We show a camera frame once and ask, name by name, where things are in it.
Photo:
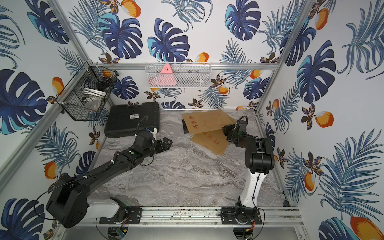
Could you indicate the small black box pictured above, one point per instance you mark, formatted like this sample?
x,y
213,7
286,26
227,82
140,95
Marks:
x,y
185,128

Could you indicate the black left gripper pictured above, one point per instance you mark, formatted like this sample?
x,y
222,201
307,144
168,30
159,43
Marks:
x,y
158,144

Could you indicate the pink triangle item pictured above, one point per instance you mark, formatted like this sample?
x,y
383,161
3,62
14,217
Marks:
x,y
166,76

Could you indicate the brown kraft file bag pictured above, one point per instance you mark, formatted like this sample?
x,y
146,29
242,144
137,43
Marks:
x,y
214,141
207,121

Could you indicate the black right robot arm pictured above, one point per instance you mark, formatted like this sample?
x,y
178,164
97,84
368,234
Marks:
x,y
259,159

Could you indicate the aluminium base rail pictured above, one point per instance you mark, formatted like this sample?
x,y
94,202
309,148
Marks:
x,y
220,217

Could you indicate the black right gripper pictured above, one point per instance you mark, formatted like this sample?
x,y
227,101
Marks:
x,y
226,128

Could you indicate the clear white mesh wall basket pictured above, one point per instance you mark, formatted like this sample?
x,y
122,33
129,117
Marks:
x,y
187,74

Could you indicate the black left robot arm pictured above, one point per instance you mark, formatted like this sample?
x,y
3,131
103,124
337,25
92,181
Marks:
x,y
69,203

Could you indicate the black wire basket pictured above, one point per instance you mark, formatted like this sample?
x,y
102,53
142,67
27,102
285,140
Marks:
x,y
87,93

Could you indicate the black plastic tool case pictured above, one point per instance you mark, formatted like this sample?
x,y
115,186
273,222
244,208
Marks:
x,y
125,120

